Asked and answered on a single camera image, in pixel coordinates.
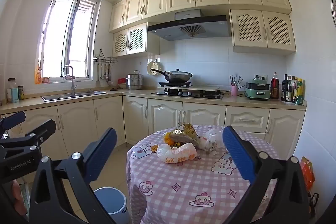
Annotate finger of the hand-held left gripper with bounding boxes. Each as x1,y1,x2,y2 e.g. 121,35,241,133
0,111,26,135
0,119,57,159

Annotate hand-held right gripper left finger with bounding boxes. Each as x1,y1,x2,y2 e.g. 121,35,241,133
28,127,118,224

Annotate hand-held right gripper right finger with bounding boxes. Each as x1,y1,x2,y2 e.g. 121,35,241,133
222,125,310,224

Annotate clear plastic bag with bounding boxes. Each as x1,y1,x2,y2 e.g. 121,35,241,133
197,128,226,151

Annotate blue plastic bin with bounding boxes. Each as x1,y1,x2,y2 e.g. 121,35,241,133
94,187,130,224

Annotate gold snack wrapper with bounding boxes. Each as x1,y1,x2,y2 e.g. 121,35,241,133
168,123,200,147

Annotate white orange-print plastic bag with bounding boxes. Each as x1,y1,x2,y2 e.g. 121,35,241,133
157,142,197,164

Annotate person's left hand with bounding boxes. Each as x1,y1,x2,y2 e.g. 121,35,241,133
11,179,28,216

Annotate clear plastic jar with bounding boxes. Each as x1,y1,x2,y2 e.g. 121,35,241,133
7,78,18,103

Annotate stainless steel sink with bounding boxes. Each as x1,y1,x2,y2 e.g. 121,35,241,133
41,90,109,102

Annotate steel kitchen faucet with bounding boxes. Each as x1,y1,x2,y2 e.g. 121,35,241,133
62,65,78,96

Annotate pink checked tablecloth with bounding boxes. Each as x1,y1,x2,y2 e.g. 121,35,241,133
126,124,282,224

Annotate green electric cooker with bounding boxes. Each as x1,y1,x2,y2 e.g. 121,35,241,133
245,77,271,101

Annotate cream lower kitchen cabinets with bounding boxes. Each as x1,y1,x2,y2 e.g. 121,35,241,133
0,89,307,182

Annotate hanging metal spoon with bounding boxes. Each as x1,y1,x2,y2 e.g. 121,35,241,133
107,63,114,86

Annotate orange plastic bag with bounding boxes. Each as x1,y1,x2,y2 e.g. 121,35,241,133
301,156,315,191

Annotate bundle of chopsticks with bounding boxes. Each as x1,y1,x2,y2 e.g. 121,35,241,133
230,74,243,86

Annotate stainless steamer pot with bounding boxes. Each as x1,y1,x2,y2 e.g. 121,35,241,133
126,70,145,90

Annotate black glass gas hob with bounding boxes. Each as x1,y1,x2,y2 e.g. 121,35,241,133
151,88,225,100

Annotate dark glass bottle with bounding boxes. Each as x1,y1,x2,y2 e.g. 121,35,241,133
281,74,289,102

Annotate dark sauce bottle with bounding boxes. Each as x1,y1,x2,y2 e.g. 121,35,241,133
287,75,293,102

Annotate small pale sauce bottle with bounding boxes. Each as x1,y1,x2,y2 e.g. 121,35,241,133
292,76,298,103

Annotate green plastic bottle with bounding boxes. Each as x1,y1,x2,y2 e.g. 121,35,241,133
295,78,304,105

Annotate black burner trivet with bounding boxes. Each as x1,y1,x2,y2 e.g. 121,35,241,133
158,81,193,87

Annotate white framed window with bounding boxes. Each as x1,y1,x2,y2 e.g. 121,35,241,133
35,0,99,85

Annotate cream round strainer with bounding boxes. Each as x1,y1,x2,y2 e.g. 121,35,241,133
146,61,164,75

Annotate black wok with lid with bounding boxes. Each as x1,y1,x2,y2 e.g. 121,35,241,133
150,68,193,83

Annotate small cream lattice cabinet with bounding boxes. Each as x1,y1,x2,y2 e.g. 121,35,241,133
113,21,160,58

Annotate wide cream lattice cabinet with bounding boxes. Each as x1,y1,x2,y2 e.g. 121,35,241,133
229,9,297,54

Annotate grey range hood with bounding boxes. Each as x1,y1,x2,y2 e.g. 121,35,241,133
148,9,232,41

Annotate metal utensil rail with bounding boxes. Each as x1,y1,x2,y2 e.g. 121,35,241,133
93,49,118,64

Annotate wall clock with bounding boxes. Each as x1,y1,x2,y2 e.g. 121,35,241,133
330,0,336,28

